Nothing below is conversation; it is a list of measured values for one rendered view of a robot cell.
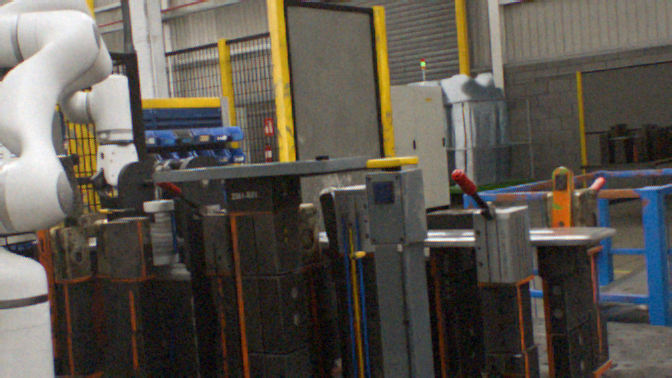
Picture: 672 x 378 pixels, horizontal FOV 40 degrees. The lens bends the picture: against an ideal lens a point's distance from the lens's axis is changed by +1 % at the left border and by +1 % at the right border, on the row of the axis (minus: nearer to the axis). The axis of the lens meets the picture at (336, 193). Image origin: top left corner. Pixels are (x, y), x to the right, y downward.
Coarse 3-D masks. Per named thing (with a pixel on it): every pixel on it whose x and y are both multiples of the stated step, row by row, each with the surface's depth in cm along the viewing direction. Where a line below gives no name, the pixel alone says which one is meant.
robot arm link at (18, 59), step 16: (16, 0) 180; (32, 0) 181; (48, 0) 182; (64, 0) 184; (80, 0) 189; (0, 16) 175; (16, 16) 175; (0, 32) 173; (16, 32) 173; (0, 48) 173; (16, 48) 173; (0, 64) 177; (16, 64) 176
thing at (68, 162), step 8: (64, 160) 207; (72, 160) 209; (64, 168) 208; (72, 168) 209; (72, 176) 208; (72, 184) 208; (72, 192) 208; (72, 200) 209; (80, 200) 210; (72, 208) 209; (80, 208) 210; (72, 224) 211
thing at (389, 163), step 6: (372, 162) 141; (378, 162) 140; (384, 162) 139; (390, 162) 139; (396, 162) 138; (402, 162) 139; (408, 162) 140; (414, 162) 142; (390, 168) 141; (396, 168) 141
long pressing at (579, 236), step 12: (540, 228) 172; (552, 228) 171; (564, 228) 169; (576, 228) 167; (588, 228) 166; (600, 228) 164; (324, 240) 180; (432, 240) 167; (444, 240) 165; (456, 240) 164; (468, 240) 163; (540, 240) 155; (552, 240) 154; (564, 240) 153; (576, 240) 152; (588, 240) 153; (600, 240) 156
